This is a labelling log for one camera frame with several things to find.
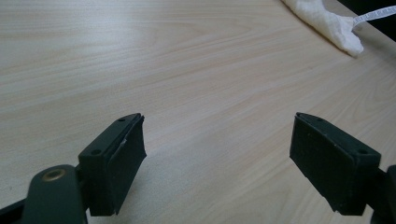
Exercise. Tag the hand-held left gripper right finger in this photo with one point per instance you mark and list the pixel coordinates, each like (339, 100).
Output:
(330, 158)

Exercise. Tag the white towel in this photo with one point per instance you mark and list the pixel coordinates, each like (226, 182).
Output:
(330, 21)

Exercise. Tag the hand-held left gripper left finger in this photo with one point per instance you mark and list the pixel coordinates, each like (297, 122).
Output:
(112, 168)

